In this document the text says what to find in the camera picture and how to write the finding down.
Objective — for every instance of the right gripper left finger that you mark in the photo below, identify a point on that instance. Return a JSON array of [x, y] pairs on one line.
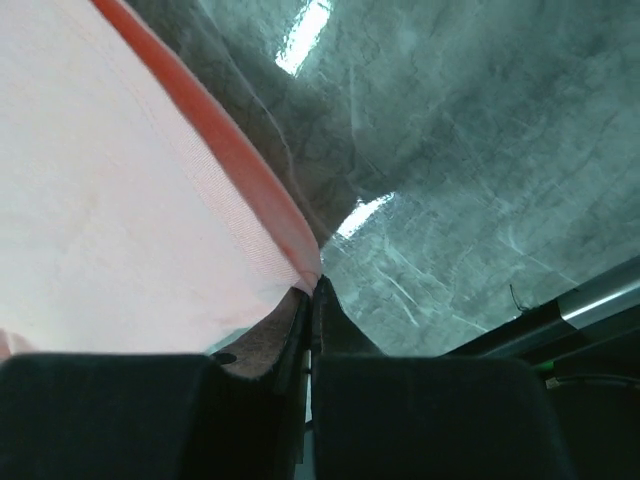
[[238, 413]]

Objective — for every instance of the aluminium rail frame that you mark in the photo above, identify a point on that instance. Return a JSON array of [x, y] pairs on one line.
[[605, 295]]

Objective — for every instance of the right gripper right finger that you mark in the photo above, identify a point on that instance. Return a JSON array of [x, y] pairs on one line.
[[383, 417]]

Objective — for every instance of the black base beam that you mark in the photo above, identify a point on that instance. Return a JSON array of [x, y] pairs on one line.
[[591, 375]]

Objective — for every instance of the salmon pink t shirt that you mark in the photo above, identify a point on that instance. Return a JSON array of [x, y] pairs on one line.
[[136, 217]]

